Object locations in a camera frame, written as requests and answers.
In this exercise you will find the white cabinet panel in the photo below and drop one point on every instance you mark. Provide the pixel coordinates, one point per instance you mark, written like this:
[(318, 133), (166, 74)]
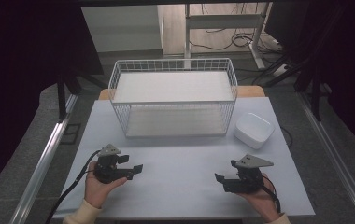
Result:
[(121, 28)]

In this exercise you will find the person's right hand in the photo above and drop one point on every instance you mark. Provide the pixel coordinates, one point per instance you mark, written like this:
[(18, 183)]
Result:
[(259, 199)]

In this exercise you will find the person's left hand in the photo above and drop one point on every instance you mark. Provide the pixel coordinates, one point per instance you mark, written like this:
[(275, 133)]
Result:
[(99, 189)]

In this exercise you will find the white table mat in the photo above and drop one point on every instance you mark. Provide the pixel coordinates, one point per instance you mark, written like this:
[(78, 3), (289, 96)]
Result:
[(178, 174)]

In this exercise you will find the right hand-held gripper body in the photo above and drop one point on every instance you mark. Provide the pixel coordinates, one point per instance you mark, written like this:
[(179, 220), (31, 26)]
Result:
[(247, 177)]

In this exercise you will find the white metal desk frame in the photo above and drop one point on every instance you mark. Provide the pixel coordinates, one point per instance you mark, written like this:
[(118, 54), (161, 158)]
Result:
[(225, 21)]

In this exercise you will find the white square bowl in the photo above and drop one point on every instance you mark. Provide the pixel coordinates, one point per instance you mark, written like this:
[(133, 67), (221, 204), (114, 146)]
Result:
[(253, 129)]

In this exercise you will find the black metal stand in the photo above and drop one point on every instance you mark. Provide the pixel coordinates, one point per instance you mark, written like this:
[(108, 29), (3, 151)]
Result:
[(315, 99), (62, 99)]

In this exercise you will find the white power strip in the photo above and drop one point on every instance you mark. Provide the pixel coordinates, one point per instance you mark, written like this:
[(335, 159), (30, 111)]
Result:
[(281, 70)]

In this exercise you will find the silver metal rail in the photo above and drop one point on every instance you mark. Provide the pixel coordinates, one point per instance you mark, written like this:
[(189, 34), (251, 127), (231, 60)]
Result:
[(334, 158), (41, 168)]

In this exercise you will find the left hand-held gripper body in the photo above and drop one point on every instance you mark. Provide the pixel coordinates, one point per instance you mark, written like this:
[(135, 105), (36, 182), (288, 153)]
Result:
[(107, 168)]

